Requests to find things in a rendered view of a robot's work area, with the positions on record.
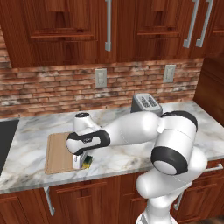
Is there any wooden drawer front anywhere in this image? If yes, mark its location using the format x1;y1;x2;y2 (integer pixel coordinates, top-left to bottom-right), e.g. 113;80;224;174
197;158;224;185

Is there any grey wall cupboard handle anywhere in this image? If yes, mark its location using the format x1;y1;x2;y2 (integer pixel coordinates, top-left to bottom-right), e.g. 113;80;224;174
182;0;201;49
104;0;113;53
195;0;215;48

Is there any wooden cutting board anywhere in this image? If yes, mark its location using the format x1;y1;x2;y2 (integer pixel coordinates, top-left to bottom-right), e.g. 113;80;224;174
44;131;88;176

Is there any wooden base cupboard door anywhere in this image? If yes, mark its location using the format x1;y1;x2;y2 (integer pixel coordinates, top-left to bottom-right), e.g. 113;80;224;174
170;173;224;224
47;176;121;224
118;171;149;224
0;188;51;224

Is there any grey wall outlet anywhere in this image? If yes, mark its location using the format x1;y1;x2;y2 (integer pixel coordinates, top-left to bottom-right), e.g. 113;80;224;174
163;64;178;84
94;67;109;89

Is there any black hob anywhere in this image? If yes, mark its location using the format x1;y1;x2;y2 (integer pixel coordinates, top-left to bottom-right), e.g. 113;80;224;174
0;118;20;177

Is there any grey drawer handle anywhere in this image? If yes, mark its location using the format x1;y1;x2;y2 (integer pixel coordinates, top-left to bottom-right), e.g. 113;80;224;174
203;163;224;173

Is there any grey base cupboard handle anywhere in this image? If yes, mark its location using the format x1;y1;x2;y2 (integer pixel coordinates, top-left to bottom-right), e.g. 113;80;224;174
43;185;56;217
173;192;185;212

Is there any wide wooden wall cupboard door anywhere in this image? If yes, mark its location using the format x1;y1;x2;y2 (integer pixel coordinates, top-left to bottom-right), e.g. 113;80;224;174
0;0;118;69

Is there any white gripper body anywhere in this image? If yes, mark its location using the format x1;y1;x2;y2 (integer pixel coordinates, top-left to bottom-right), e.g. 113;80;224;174
72;150;88;171

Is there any green and yellow sponge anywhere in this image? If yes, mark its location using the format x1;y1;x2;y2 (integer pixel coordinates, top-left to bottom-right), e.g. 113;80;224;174
81;155;94;170

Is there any tall wooden cabinet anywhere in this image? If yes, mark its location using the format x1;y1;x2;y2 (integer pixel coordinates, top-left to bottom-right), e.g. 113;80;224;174
192;56;224;127

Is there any grey toaster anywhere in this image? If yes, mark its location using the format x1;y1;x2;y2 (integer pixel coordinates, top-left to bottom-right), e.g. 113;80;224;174
129;93;164;117

